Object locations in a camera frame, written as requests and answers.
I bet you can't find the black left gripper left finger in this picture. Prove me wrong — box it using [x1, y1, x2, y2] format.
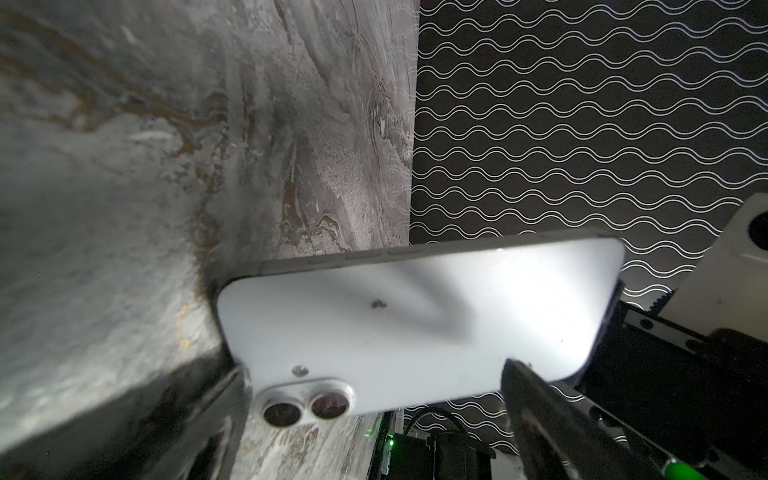
[119, 366, 249, 479]

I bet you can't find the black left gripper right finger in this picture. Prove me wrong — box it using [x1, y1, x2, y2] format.
[501, 359, 660, 479]

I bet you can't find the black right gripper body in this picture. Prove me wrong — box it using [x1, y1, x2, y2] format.
[575, 301, 767, 479]

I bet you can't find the white smartphone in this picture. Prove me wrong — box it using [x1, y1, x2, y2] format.
[215, 229, 626, 428]

